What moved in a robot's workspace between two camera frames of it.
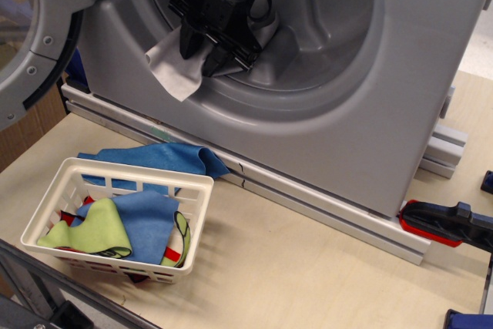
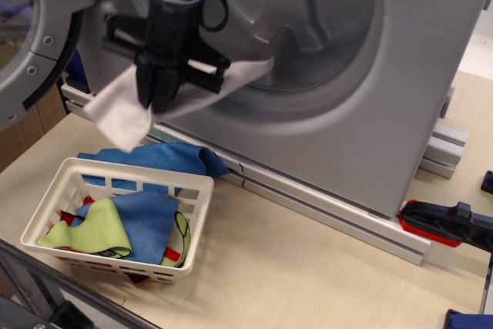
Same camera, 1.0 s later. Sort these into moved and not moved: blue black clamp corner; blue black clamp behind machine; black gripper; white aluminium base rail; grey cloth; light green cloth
Moved: black gripper; grey cloth
Not moved: light green cloth; blue black clamp corner; blue black clamp behind machine; white aluminium base rail
